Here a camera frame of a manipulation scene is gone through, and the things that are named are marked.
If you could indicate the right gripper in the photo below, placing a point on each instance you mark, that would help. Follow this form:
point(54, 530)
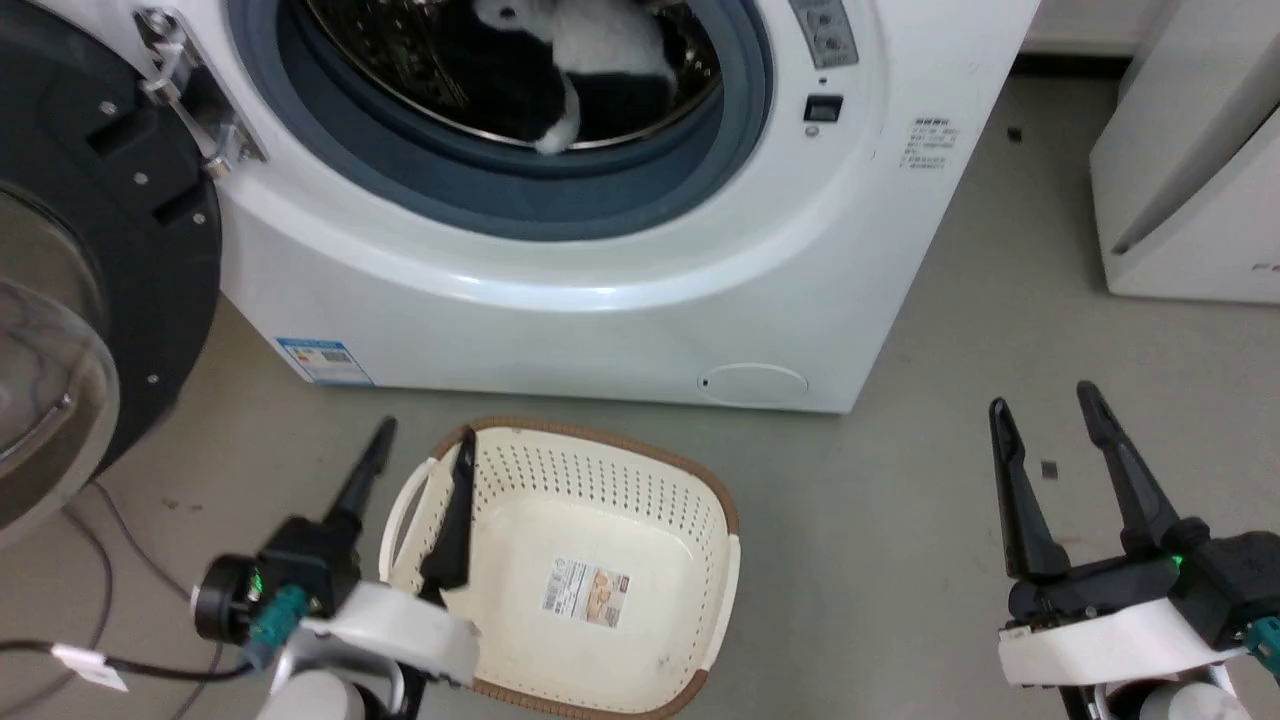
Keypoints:
point(1120, 620)

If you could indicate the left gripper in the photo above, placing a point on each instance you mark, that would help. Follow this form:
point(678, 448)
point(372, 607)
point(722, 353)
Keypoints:
point(300, 570)

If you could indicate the black and white garment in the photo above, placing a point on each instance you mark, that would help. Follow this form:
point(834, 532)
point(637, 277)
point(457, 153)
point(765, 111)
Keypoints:
point(610, 45)

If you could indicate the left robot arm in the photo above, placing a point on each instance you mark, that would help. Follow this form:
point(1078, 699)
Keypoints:
point(320, 700)

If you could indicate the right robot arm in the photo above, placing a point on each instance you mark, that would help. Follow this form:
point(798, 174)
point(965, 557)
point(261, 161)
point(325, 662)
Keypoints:
point(1170, 702)

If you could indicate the cream plastic laundry basket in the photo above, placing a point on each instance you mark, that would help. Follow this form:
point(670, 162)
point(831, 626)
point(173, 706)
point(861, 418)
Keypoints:
point(600, 530)

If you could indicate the white front-load washing machine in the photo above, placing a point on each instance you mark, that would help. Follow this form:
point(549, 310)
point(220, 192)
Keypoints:
point(560, 330)

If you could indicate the blue energy label sticker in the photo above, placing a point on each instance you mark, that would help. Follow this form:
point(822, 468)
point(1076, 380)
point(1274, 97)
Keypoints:
point(325, 361)

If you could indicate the paper label sticker with barcode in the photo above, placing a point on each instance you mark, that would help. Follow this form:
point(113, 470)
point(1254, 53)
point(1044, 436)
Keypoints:
point(588, 591)

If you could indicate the white appliance cabinet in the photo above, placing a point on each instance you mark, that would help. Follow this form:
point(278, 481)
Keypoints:
point(1200, 180)

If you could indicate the oval filter cover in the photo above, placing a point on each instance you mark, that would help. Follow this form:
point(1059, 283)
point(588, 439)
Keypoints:
point(752, 383)

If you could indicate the grey rubber door gasket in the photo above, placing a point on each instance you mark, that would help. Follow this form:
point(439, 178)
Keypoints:
point(560, 190)

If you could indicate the dark round washer door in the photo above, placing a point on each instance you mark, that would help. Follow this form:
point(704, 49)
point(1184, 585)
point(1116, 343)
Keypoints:
point(130, 250)

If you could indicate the printed text label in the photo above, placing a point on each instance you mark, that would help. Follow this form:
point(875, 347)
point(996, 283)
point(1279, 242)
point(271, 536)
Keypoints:
point(929, 143)

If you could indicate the metal washer door hinge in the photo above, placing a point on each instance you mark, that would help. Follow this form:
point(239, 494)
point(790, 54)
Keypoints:
point(190, 90)

